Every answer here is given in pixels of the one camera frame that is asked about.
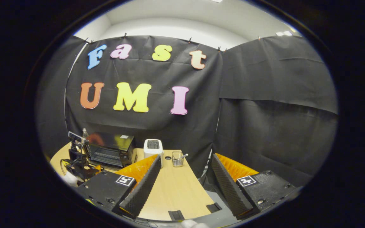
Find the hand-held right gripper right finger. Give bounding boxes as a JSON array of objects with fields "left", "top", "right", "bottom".
[{"left": 210, "top": 153, "right": 303, "bottom": 220}]

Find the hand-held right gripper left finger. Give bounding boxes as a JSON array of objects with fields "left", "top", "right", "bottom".
[{"left": 75, "top": 154, "right": 162, "bottom": 219}]

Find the black electric oven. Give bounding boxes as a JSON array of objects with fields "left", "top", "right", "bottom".
[{"left": 86, "top": 131, "right": 137, "bottom": 168}]

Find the white toaster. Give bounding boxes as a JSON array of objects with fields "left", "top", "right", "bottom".
[{"left": 143, "top": 139, "right": 164, "bottom": 167}]

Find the black backdrop cloth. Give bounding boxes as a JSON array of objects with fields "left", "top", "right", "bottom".
[{"left": 36, "top": 34, "right": 339, "bottom": 187}]

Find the wire mesh basket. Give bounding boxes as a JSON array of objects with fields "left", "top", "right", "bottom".
[{"left": 172, "top": 151, "right": 184, "bottom": 167}]

